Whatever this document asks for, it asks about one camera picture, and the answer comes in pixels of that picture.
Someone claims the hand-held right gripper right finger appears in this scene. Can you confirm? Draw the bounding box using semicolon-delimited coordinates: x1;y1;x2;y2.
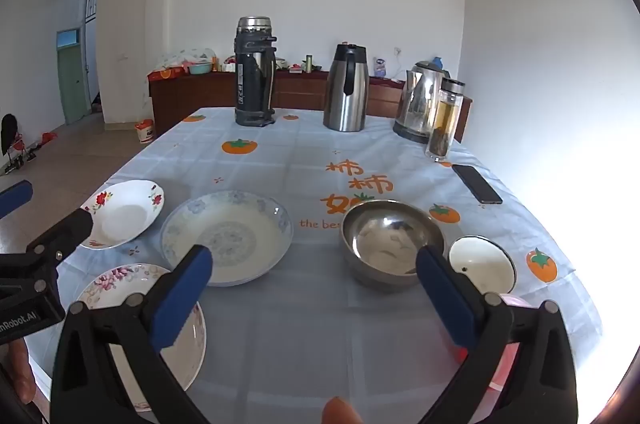
416;245;581;424

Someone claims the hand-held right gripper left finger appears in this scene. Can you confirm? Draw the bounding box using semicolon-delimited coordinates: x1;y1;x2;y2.
50;244;215;424

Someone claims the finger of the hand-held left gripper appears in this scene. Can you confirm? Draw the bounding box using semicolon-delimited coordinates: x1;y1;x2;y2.
25;208;94;262
0;180;34;220

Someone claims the white enamel bowl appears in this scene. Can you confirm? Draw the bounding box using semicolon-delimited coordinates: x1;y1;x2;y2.
447;235;517;297

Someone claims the red flower white plate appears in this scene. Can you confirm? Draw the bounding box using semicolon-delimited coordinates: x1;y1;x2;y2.
80;180;166;251

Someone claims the purple flower white plate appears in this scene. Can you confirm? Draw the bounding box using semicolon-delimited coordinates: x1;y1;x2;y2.
75;263;207;412

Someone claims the blue patterned white plate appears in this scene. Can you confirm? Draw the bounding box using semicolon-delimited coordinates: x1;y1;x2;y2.
160;190;294;287

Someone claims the pink bowl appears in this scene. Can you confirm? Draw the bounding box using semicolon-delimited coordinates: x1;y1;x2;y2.
452;294;533;392

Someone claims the stainless steel bowl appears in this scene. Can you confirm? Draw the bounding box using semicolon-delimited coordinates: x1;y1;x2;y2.
341;200;446;292

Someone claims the person's left hand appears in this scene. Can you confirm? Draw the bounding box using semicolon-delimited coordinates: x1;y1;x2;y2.
0;338;37;405

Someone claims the person's right hand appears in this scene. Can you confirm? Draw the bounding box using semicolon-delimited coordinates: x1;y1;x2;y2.
322;396;362;424

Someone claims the black garment on chair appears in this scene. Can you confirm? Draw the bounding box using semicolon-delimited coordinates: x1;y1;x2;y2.
0;114;21;155

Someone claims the black smartphone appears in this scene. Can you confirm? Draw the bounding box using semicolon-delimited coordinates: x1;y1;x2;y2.
451;164;504;205

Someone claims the orange fruit print tablecloth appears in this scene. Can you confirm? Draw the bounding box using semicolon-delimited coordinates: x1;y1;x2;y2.
25;106;603;424

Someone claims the white plastic bucket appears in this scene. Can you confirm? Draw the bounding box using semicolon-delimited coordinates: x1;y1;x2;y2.
135;119;156;145

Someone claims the green door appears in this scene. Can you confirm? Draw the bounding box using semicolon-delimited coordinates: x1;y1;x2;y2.
56;45;88;125

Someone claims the glass tea bottle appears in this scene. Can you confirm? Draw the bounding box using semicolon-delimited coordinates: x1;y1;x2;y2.
425;78;466;162

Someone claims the orange cardboard box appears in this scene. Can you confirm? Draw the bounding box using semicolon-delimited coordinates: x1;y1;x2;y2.
147;66;186;82

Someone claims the brown wooden sideboard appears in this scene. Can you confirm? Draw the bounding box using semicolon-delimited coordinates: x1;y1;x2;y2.
148;70;473;142

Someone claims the steel electric kettle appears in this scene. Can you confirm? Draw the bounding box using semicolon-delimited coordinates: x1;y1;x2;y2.
392;60;448;144

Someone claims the clear plastic bag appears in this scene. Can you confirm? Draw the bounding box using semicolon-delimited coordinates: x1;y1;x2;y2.
155;46;218;72

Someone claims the black thermos jug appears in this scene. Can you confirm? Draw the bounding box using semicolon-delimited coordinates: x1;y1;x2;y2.
235;16;278;127

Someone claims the steel carafe black handle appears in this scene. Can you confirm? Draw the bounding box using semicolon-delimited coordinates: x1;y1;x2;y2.
322;43;371;132

